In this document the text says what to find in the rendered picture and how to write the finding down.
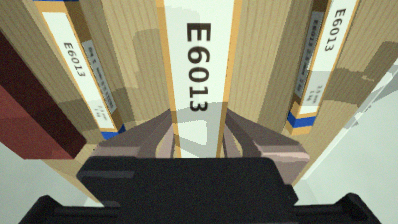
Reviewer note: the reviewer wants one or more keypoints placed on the dark red low platform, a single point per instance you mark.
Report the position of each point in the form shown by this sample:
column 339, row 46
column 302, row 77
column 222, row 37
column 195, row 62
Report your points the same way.
column 31, row 123

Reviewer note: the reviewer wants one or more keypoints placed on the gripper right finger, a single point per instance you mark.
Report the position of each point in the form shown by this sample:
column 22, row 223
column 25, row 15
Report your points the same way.
column 256, row 140

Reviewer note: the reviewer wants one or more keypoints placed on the tan cardboard pack with blue bands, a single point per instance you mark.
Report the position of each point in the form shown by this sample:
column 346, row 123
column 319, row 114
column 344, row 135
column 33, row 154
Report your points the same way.
column 67, row 26

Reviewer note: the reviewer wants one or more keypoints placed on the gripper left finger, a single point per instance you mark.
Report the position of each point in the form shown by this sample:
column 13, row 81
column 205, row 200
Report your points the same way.
column 142, row 140

